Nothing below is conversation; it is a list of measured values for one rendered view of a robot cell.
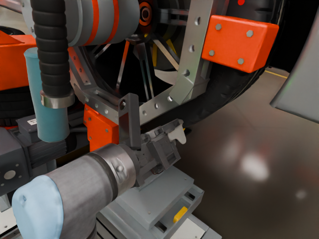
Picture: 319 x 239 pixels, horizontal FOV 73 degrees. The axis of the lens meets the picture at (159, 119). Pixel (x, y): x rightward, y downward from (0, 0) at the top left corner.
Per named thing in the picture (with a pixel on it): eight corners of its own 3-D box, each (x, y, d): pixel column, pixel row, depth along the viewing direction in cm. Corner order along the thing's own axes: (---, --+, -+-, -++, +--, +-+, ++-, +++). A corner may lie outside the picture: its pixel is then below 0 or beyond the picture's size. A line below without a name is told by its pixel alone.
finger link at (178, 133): (190, 137, 55) (168, 152, 48) (179, 116, 55) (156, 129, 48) (199, 134, 53) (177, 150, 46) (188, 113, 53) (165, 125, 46)
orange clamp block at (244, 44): (218, 54, 43) (264, 67, 38) (198, 59, 37) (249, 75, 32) (229, 15, 39) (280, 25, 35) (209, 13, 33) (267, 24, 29)
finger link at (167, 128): (171, 130, 52) (146, 143, 45) (167, 123, 52) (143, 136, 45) (185, 124, 48) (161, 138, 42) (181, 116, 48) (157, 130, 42)
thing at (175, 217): (200, 203, 101) (205, 189, 97) (149, 263, 76) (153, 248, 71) (127, 152, 126) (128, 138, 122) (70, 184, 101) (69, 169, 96)
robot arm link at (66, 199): (14, 228, 33) (-3, 179, 28) (86, 185, 41) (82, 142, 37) (44, 274, 28) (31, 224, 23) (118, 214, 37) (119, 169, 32)
